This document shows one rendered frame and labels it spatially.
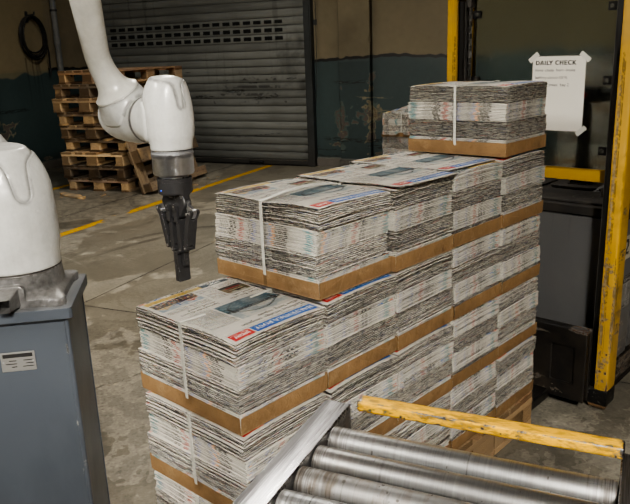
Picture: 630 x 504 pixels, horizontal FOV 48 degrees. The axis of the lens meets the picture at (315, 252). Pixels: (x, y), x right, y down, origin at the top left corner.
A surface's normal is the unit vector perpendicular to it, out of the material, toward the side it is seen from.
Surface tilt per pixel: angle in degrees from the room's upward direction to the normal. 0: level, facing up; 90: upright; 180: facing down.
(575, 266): 90
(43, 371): 90
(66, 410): 90
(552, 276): 90
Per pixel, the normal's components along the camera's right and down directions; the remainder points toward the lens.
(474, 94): -0.69, 0.22
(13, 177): 0.60, -0.15
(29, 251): 0.65, 0.22
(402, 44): -0.41, 0.26
